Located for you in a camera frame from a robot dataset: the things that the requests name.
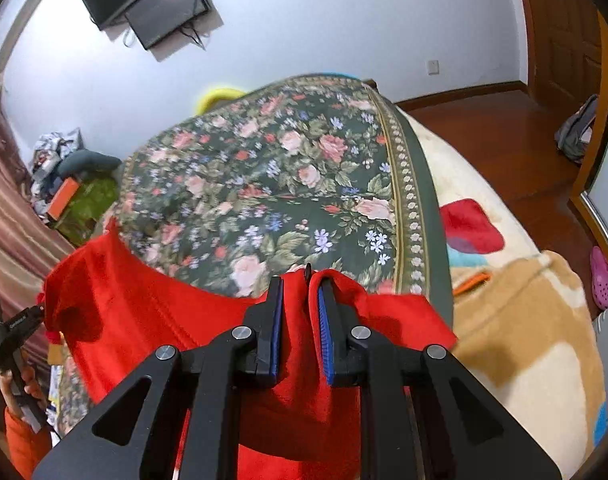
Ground wooden room door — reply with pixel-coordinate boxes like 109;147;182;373
514;0;604;107

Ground grey cushion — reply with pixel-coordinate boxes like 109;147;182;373
59;150;122;179

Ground black monitor cable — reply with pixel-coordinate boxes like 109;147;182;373
180;24;206;52

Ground person's left hand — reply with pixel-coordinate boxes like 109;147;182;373
0;364;49;417

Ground orange box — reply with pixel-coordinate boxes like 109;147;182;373
46;177;82;221

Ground yellow ring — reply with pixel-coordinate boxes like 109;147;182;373
196;86;247;114

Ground grey backpack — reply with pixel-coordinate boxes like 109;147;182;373
555;94;600;164

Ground red zip jacket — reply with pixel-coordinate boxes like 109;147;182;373
39;220;457;480

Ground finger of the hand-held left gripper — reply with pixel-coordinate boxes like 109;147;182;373
1;305;47;337

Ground person's left forearm orange sleeve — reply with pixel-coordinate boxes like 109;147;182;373
4;405;53;479

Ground dark floral quilt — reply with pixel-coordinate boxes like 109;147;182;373
48;76;456;428

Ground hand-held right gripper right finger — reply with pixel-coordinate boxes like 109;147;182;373
316;275;560;480

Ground small black wall monitor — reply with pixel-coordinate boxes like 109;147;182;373
124;0;214;52

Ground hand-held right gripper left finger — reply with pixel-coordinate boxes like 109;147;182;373
31;275;285;480

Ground pink clog shoe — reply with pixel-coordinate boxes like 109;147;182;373
589;246;608;310

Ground striped brown curtain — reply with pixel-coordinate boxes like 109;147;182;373
0;60;77;376

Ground beige cartoon blanket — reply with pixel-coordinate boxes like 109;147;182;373
399;110;608;468

